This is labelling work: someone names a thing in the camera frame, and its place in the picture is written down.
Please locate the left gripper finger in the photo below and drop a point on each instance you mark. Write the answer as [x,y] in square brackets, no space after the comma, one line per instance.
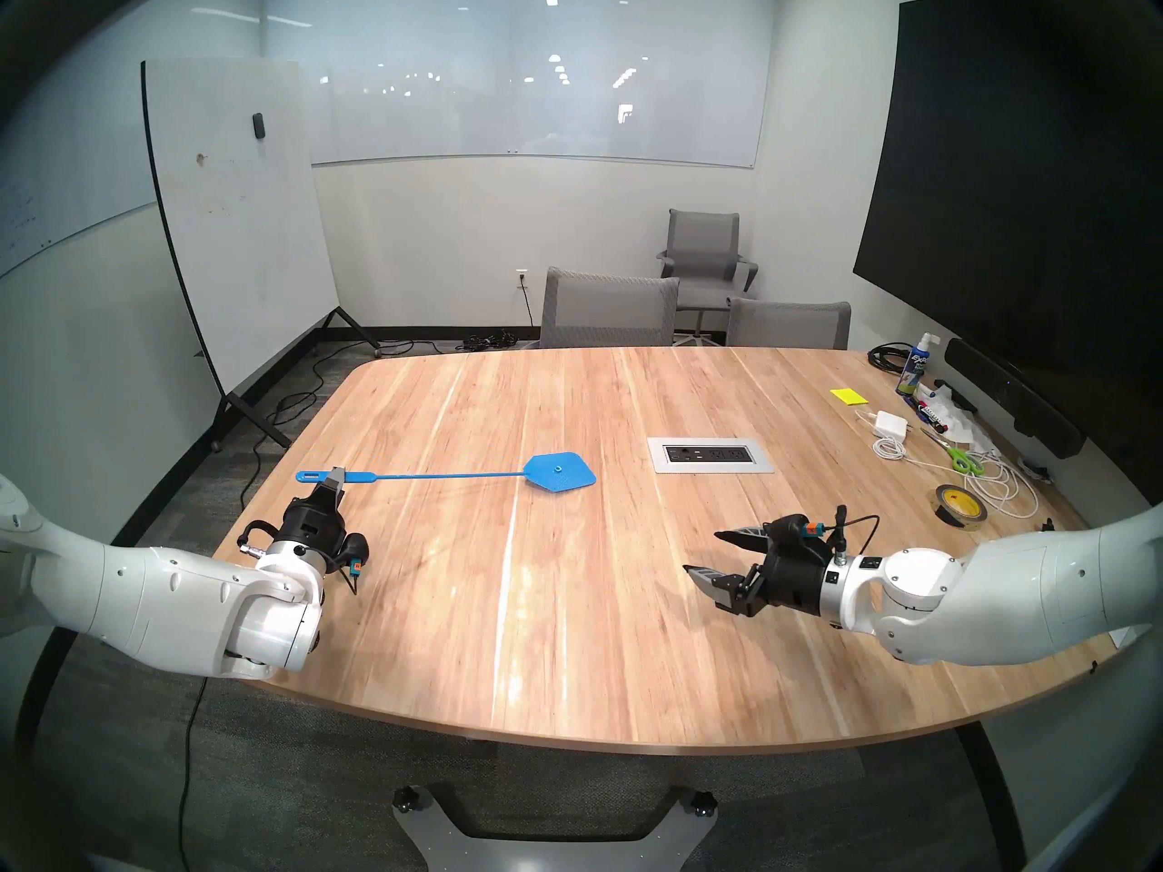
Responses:
[337,481]
[322,493]

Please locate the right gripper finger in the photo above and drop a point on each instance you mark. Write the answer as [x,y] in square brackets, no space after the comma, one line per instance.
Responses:
[731,591]
[752,539]

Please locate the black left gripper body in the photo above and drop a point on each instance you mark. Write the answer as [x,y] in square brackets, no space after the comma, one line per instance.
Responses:
[313,523]

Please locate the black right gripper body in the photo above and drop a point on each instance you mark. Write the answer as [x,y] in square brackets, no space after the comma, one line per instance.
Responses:
[795,579]

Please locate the blue plastic fly swatter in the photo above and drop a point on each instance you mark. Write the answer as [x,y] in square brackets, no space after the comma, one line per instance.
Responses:
[561,472]

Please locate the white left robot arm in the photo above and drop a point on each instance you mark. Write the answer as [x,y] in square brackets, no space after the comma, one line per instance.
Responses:
[136,598]

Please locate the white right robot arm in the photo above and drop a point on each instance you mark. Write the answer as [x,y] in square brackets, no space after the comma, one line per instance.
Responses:
[1045,579]

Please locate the silver table power outlet box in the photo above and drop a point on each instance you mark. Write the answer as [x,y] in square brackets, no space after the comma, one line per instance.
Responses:
[709,455]

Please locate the black and yellow tape roll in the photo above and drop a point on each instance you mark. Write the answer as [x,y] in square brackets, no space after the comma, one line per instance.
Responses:
[945,509]

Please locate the yellow sticky note pad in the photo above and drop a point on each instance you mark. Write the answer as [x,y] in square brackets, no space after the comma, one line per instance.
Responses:
[848,396]

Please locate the white power adapter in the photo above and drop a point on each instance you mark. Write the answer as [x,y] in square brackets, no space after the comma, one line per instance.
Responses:
[892,424]

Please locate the grey mesh office chair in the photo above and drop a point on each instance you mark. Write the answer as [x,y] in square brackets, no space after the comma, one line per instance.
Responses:
[609,312]
[789,325]

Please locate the clear bag of markers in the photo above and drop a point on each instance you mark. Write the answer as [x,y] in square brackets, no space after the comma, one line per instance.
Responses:
[963,430]

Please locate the whiteboard cleaner spray bottle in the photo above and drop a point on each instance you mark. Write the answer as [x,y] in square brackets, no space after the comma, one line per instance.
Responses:
[913,369]

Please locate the mobile whiteboard on black stand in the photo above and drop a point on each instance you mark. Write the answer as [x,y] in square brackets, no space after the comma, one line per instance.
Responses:
[236,225]

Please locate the black video sound bar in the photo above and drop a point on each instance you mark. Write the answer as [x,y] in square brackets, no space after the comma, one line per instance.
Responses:
[1013,393]

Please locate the grey office chair with armrests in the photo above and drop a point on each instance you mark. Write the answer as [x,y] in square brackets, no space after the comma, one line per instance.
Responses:
[701,243]

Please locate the white paper sheet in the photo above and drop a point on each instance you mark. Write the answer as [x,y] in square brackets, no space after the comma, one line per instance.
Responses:
[1125,636]

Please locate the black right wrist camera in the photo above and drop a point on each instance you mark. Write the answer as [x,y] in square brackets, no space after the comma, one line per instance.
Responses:
[792,525]

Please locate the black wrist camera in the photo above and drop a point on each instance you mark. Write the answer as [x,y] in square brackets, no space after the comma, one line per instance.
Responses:
[356,550]
[792,525]

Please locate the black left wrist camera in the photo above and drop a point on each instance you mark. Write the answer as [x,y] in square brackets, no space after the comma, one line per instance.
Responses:
[356,550]

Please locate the large glass wall whiteboard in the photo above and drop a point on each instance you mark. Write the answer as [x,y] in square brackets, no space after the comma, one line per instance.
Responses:
[545,107]

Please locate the glass wall board with handwriting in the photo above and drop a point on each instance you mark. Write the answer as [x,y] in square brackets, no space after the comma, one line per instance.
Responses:
[82,134]

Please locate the large black wall screen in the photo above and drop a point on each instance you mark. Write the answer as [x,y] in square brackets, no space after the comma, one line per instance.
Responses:
[1018,198]

